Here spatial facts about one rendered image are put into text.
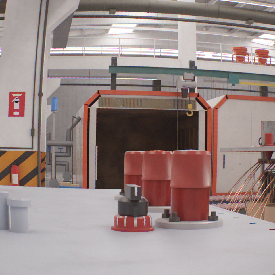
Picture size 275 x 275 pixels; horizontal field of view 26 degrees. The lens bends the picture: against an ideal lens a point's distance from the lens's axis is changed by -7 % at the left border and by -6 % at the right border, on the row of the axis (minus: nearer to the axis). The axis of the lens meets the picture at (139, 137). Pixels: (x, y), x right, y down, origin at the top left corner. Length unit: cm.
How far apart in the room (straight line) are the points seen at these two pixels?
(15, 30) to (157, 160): 1058
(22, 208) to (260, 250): 37
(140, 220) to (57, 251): 27
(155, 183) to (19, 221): 52
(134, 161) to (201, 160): 66
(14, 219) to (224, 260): 37
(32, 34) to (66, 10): 85
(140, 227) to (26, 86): 1073
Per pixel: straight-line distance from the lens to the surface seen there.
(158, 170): 140
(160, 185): 140
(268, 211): 404
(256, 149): 390
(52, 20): 1205
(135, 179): 173
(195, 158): 108
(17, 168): 1151
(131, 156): 173
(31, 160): 1164
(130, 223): 102
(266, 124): 437
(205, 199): 109
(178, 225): 106
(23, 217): 95
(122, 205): 103
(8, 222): 98
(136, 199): 101
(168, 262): 72
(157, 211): 138
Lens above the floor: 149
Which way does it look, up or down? 1 degrees up
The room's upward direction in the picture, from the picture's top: 1 degrees clockwise
